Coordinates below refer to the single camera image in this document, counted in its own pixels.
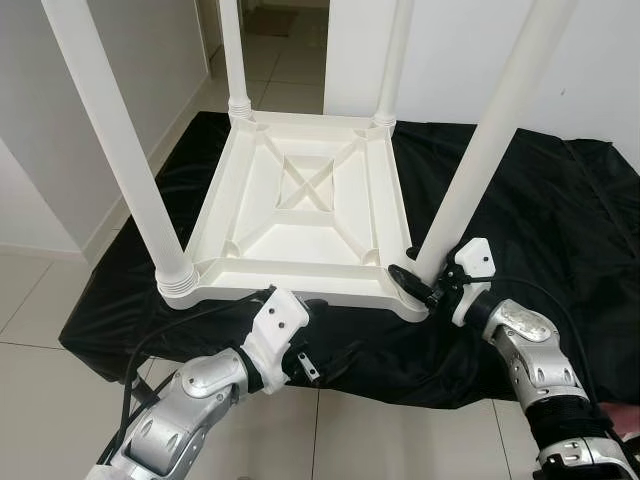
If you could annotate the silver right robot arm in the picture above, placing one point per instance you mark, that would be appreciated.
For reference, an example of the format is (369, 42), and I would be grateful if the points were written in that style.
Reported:
(530, 345)

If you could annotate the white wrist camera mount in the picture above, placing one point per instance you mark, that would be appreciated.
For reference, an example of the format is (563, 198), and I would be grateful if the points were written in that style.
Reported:
(475, 258)
(278, 320)

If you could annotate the black table cloth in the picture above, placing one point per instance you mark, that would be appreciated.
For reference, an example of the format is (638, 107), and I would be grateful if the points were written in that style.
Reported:
(560, 300)

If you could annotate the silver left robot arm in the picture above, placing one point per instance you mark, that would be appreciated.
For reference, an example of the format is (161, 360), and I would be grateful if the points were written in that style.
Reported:
(190, 400)

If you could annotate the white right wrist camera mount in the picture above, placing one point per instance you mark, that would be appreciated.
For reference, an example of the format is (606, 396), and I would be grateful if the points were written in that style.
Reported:
(475, 258)

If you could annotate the beige door frame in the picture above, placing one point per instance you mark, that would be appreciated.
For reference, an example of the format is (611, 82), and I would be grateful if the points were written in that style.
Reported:
(207, 20)

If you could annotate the black metal stand leg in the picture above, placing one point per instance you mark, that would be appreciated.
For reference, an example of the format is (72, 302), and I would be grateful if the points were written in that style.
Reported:
(133, 377)

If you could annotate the pink seat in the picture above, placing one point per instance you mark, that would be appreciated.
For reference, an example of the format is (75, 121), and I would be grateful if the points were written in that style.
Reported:
(625, 415)

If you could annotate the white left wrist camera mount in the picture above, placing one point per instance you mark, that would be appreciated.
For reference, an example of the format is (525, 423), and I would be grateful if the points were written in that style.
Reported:
(278, 320)

